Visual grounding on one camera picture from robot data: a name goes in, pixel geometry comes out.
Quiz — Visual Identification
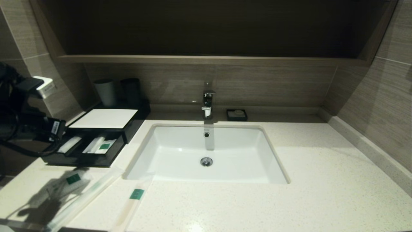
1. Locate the black pull-out drawer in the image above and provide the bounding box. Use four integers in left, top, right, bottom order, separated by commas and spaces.
41, 132, 127, 168

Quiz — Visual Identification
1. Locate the white paper card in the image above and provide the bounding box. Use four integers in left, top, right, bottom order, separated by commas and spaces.
69, 109, 138, 129

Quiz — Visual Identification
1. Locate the narrow white wrapped packet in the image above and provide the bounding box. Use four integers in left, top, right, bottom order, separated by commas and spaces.
82, 135, 107, 154

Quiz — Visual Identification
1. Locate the thin black camera cable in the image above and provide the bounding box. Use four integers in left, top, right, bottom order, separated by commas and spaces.
0, 137, 62, 158

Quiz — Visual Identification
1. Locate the pale grey cup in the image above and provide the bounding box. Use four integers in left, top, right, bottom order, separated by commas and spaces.
93, 79, 117, 107

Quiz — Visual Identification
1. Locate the black soap dish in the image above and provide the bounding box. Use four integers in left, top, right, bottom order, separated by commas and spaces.
226, 109, 248, 121

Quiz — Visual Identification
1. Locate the black cup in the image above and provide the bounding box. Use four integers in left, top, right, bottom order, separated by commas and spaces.
120, 78, 141, 106

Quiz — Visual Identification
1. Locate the long clear toothbrush packet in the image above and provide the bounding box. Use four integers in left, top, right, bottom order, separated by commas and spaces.
42, 166, 125, 232

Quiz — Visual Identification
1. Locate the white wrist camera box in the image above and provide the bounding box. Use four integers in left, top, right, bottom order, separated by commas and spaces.
32, 76, 56, 99

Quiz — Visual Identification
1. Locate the chrome faucet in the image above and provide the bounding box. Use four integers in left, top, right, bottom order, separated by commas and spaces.
201, 82, 217, 120

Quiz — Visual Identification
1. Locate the beige comb packet green label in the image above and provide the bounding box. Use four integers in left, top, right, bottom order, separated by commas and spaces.
109, 176, 155, 232

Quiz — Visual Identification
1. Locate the wooden wall shelf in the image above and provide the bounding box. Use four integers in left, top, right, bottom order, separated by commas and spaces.
56, 54, 369, 67

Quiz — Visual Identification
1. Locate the wide white wrapped packet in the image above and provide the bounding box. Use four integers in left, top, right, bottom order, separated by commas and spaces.
57, 136, 83, 154

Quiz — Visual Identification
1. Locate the small clear green-label sachet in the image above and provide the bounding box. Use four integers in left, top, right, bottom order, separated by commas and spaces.
48, 169, 94, 201

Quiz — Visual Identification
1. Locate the white ceramic sink basin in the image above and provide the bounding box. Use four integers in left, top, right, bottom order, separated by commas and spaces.
124, 124, 291, 185

